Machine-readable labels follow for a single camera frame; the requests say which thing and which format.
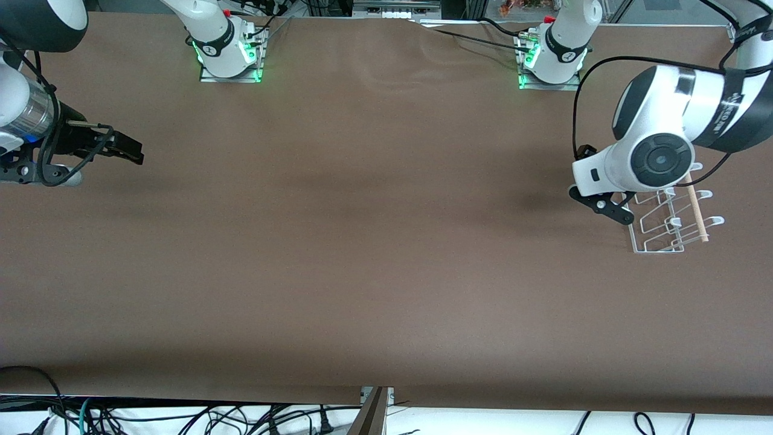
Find white power strip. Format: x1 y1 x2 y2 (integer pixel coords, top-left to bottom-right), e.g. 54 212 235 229
353 0 441 20

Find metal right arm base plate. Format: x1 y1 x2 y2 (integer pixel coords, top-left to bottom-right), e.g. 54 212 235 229
199 27 266 83

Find thick black floor cable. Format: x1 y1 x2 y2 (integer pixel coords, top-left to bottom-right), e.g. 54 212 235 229
0 365 66 419

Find metal table leg bracket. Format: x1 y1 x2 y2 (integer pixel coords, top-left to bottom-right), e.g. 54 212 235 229
345 387 395 435

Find black cable on table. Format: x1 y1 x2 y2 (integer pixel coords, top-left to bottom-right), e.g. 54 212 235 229
430 28 532 53
480 17 527 38

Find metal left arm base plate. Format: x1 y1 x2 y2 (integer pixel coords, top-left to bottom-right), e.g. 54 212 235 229
518 30 582 91

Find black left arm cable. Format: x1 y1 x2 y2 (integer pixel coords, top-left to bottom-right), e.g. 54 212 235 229
571 56 735 188

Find white wire cup rack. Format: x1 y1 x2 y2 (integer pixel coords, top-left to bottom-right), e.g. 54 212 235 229
622 162 725 254

